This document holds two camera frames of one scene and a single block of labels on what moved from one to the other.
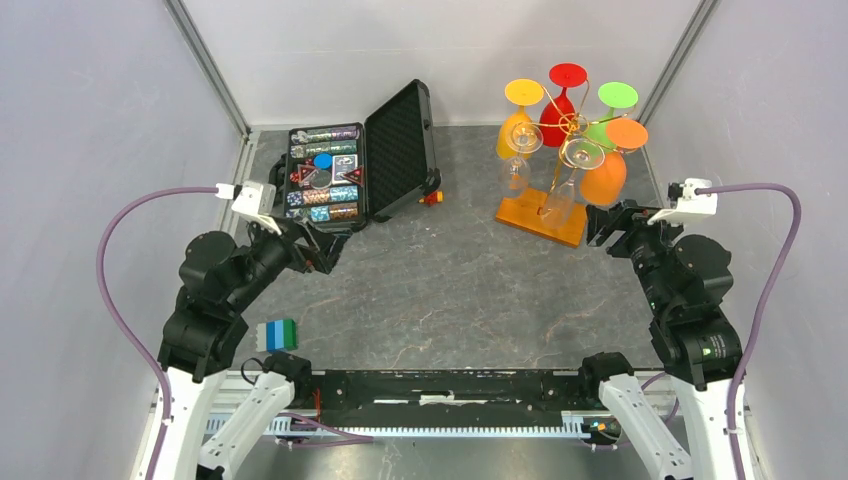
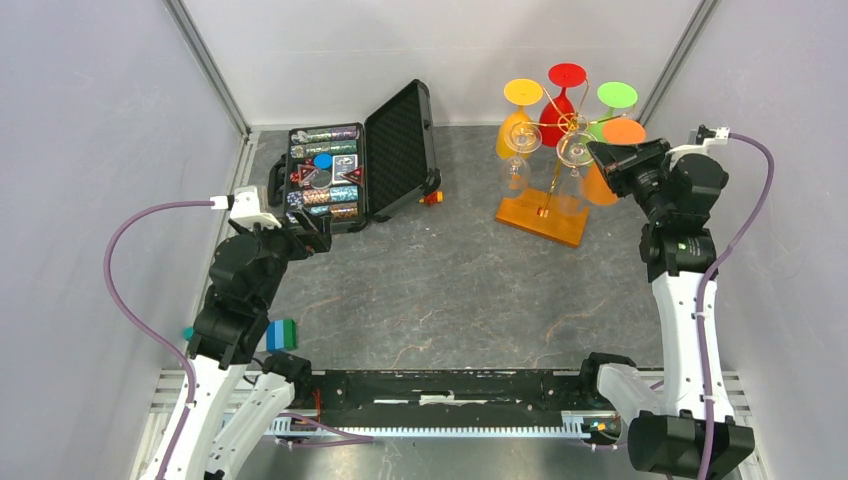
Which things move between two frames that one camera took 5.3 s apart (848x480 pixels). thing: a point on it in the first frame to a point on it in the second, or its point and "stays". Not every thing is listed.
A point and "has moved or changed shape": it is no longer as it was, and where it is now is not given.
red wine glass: x=559 y=112 stays
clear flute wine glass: x=575 y=155 has moved or changed shape
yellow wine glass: x=514 y=138 stays
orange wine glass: x=603 y=186 stays
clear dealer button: x=321 y=179 stays
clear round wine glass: x=521 y=138 stays
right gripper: x=626 y=214 to x=619 y=161
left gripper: x=322 y=250 to x=317 y=235
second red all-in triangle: x=304 y=171 stays
